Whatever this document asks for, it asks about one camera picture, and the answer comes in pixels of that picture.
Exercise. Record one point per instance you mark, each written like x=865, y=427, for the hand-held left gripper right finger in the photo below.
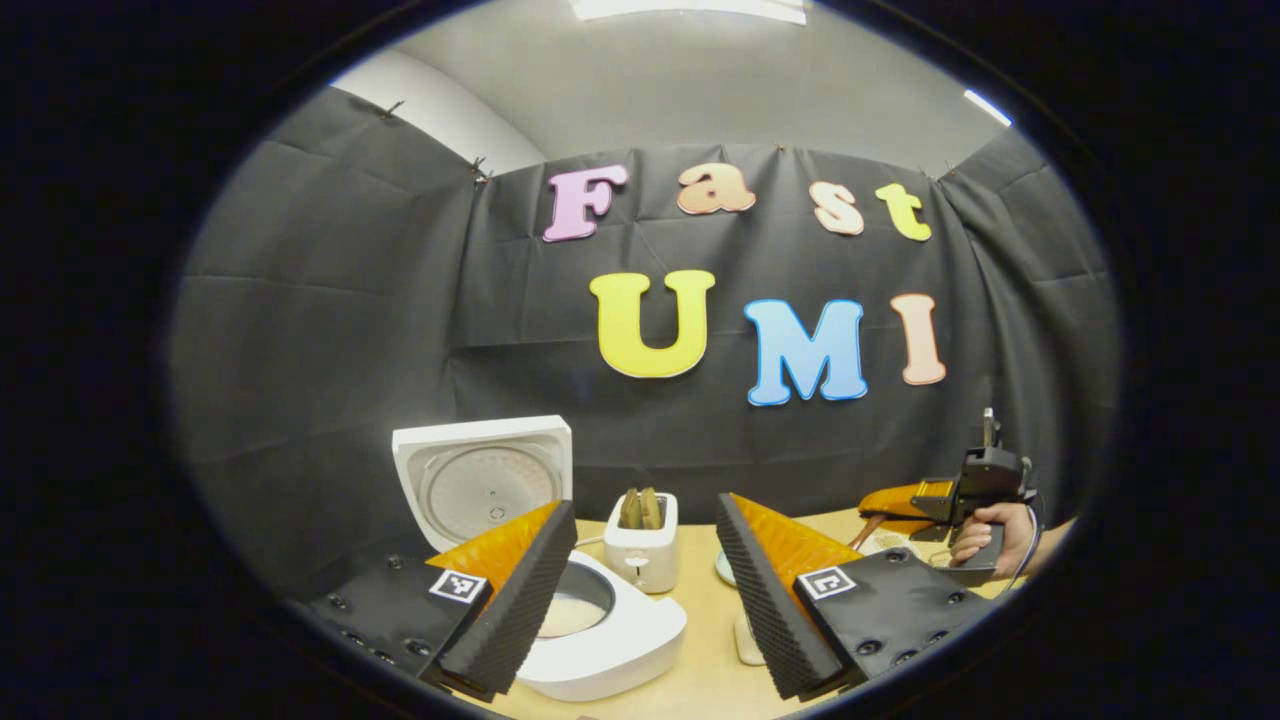
x=770, y=610

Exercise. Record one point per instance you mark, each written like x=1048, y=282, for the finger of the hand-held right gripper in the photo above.
x=900, y=500

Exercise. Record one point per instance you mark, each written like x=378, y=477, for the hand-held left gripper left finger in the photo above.
x=510, y=610

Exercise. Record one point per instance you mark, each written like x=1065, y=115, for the beige rice grains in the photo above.
x=900, y=545

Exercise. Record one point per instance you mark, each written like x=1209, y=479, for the brown wooden spoon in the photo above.
x=868, y=532

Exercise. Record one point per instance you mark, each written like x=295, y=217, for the white rice cooker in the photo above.
x=480, y=480

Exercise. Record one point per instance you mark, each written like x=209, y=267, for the white divided dish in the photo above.
x=905, y=548

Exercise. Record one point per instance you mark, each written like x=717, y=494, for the pale green plate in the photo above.
x=724, y=568

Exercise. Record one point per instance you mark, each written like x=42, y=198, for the white toaster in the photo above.
x=640, y=560

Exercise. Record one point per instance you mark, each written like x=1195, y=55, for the brown bread slice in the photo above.
x=651, y=508
x=630, y=510

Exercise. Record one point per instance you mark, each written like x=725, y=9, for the black backdrop cloth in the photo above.
x=320, y=350

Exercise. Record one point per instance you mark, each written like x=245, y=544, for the small ceiling light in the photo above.
x=988, y=107

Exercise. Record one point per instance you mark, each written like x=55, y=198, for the large ceiling light panel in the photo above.
x=690, y=8

